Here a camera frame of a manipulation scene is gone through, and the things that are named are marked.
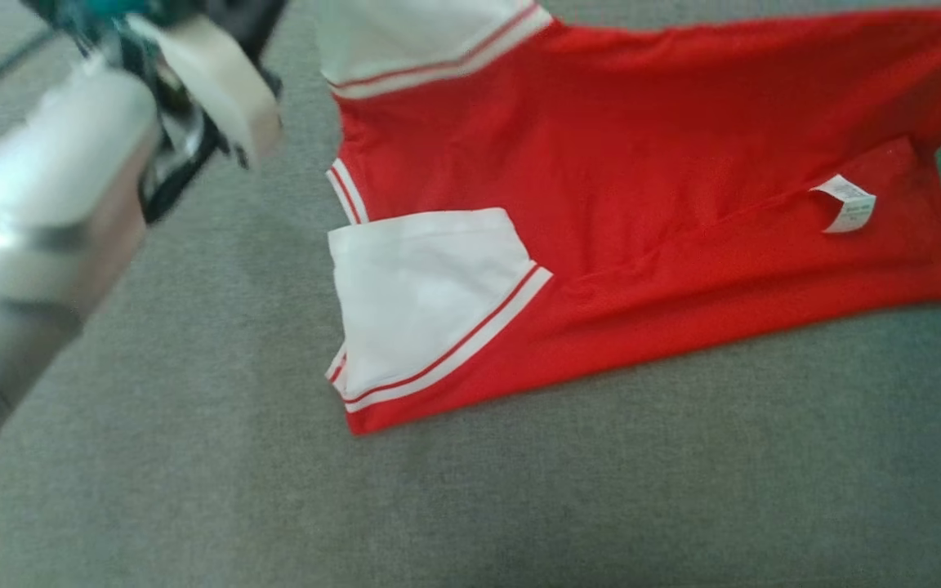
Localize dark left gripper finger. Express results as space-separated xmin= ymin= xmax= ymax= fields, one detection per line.
xmin=201 ymin=0 xmax=288 ymax=60

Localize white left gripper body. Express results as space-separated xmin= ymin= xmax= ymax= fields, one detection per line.
xmin=129 ymin=12 xmax=283 ymax=170

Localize red shirt with white sleeves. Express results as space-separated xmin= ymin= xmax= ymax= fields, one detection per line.
xmin=315 ymin=0 xmax=941 ymax=436

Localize grey fabric sofa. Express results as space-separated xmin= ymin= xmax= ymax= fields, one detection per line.
xmin=0 ymin=0 xmax=941 ymax=588

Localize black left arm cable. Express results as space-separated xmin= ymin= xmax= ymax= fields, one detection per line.
xmin=140 ymin=114 xmax=226 ymax=226

